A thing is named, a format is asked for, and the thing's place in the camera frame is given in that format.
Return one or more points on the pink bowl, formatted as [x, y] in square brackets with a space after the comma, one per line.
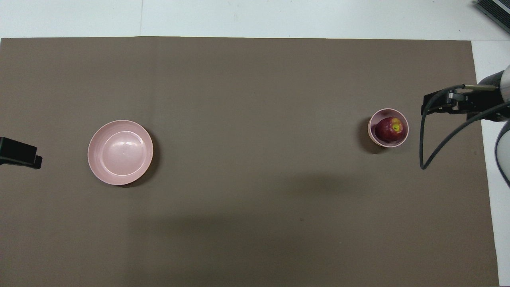
[371, 126]

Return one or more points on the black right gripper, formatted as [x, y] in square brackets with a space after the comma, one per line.
[488, 101]

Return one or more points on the pink plate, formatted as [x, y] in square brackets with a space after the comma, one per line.
[119, 153]

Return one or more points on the dark red apple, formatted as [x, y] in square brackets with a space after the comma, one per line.
[388, 131]

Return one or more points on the brown table mat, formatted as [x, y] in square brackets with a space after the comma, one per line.
[255, 199]

